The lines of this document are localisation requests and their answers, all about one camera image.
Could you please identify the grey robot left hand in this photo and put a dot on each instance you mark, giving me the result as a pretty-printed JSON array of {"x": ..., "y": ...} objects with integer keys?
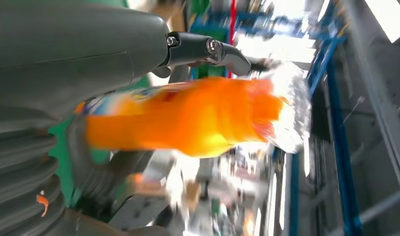
[{"x": 72, "y": 49}]

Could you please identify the blue metal shelf rack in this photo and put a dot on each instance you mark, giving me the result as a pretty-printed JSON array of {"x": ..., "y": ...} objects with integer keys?
[{"x": 340, "y": 130}]

